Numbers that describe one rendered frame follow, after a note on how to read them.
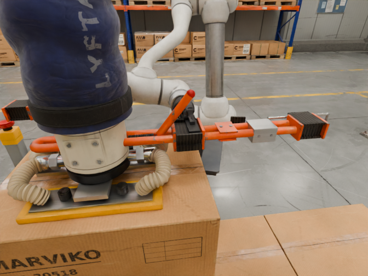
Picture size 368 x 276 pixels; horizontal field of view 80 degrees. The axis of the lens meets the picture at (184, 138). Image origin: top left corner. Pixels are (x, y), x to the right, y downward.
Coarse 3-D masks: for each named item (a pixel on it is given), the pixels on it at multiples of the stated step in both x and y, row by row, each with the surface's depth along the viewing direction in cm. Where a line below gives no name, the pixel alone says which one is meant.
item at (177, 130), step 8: (176, 120) 64; (184, 120) 64; (176, 128) 61; (184, 128) 61; (200, 128) 59; (176, 136) 56; (184, 136) 56; (192, 136) 56; (200, 136) 57; (176, 144) 58; (184, 144) 58; (192, 144) 58; (200, 144) 58
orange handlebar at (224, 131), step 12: (276, 120) 66; (288, 120) 66; (132, 132) 61; (144, 132) 61; (168, 132) 62; (216, 132) 60; (228, 132) 59; (240, 132) 60; (252, 132) 61; (288, 132) 62; (36, 144) 56; (48, 144) 56; (132, 144) 58; (144, 144) 58
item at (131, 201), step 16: (64, 192) 54; (112, 192) 57; (128, 192) 57; (160, 192) 57; (32, 208) 53; (48, 208) 52; (64, 208) 52; (80, 208) 53; (96, 208) 53; (112, 208) 53; (128, 208) 53; (144, 208) 54; (160, 208) 54
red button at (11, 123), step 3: (3, 120) 106; (6, 120) 106; (0, 123) 103; (3, 123) 103; (6, 123) 103; (9, 123) 104; (12, 123) 105; (0, 126) 102; (3, 126) 102; (6, 126) 103; (9, 126) 104; (3, 129) 105; (6, 129) 105; (9, 129) 106
